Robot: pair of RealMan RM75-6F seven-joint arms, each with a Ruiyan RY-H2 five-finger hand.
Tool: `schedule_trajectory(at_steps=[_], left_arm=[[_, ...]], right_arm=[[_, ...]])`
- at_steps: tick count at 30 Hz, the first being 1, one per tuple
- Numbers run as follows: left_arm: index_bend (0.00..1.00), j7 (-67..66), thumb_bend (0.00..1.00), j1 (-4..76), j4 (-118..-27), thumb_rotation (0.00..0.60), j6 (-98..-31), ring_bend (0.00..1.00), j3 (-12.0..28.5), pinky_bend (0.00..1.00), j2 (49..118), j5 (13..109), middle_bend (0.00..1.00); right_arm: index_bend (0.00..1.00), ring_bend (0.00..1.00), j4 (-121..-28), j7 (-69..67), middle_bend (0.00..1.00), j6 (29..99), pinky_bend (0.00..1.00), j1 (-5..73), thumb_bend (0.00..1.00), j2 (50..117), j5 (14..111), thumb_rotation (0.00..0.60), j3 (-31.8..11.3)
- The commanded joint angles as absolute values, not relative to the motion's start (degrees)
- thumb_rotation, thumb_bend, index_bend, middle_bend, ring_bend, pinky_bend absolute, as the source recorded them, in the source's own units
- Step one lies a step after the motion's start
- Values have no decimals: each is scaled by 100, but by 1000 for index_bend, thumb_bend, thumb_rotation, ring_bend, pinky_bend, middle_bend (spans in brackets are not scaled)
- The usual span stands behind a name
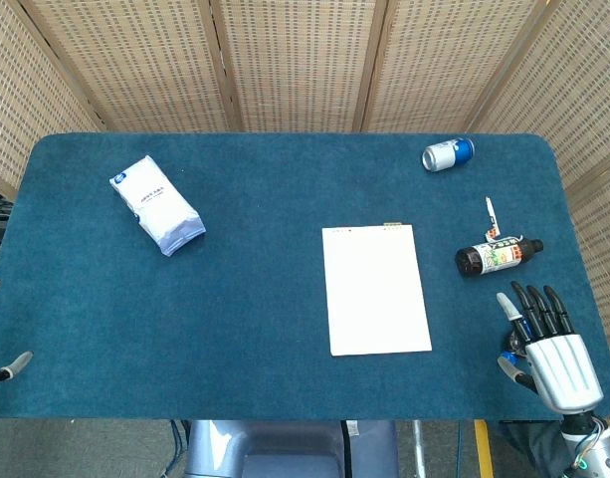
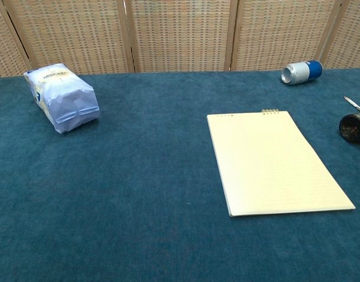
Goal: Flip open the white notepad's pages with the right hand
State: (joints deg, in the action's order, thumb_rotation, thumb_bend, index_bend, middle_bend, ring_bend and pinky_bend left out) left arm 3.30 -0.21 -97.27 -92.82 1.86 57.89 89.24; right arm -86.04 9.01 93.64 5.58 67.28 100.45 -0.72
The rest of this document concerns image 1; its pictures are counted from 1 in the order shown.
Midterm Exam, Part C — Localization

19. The black grey-tipped left robot hand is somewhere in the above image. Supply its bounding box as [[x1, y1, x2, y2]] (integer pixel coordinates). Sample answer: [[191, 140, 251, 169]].
[[0, 277, 35, 389]]

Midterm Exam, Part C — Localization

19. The white metal table leg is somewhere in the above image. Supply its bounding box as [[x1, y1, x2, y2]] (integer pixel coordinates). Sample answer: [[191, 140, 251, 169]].
[[411, 420, 428, 478]]

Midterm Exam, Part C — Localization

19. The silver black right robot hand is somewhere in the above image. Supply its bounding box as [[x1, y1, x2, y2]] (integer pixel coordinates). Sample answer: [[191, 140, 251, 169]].
[[496, 281, 605, 414]]

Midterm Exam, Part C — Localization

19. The black cable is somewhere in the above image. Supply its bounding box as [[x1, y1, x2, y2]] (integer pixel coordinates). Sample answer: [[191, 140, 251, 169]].
[[338, 420, 354, 478]]

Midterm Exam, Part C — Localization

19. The blue white drink can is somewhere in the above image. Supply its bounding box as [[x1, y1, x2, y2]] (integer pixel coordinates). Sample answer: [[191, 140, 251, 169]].
[[422, 137, 477, 173]]

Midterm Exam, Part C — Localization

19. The white snack bag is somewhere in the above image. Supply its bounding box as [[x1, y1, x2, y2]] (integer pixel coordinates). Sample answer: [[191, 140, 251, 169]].
[[108, 154, 207, 258]]

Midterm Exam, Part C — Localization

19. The blue carpet table mat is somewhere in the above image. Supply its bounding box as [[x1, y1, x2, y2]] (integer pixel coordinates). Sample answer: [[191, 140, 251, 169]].
[[0, 131, 610, 422]]

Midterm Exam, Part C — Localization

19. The white notepad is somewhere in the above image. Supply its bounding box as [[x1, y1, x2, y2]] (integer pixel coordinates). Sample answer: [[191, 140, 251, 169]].
[[321, 222, 433, 358]]

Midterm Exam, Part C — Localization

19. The yellow floor tape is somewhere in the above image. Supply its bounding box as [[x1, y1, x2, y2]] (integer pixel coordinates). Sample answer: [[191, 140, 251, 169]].
[[473, 419, 496, 478]]

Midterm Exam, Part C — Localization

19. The woven bamboo screen panel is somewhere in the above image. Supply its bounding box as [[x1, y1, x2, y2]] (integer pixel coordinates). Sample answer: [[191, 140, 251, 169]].
[[18, 0, 244, 134], [361, 0, 554, 134], [209, 0, 388, 134], [466, 0, 610, 350], [0, 0, 106, 200]]

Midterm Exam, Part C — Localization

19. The dark sauce bottle printed label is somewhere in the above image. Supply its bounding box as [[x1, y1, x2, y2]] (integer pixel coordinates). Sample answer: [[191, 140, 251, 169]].
[[455, 196, 544, 279]]

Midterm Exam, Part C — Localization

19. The blue cable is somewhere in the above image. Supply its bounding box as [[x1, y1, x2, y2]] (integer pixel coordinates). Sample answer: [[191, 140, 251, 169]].
[[162, 419, 187, 478]]

